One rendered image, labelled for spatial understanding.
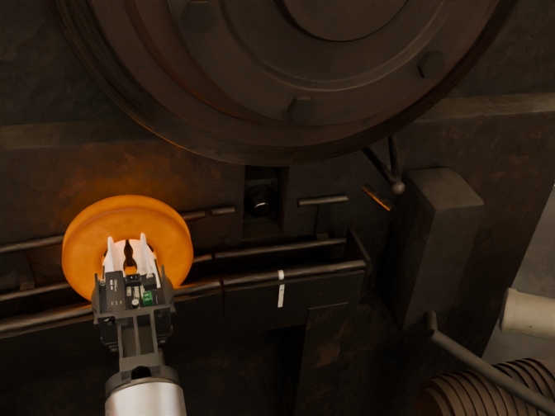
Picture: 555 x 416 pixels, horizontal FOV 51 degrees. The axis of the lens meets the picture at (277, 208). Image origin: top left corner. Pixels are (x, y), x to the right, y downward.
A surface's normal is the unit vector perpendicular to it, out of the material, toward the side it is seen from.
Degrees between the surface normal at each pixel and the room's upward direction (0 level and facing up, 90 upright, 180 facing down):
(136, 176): 90
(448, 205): 22
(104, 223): 88
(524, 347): 0
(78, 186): 90
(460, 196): 0
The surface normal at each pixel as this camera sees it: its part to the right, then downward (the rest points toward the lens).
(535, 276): 0.07, -0.80
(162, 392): 0.53, -0.62
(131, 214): 0.25, 0.55
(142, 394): 0.11, -0.63
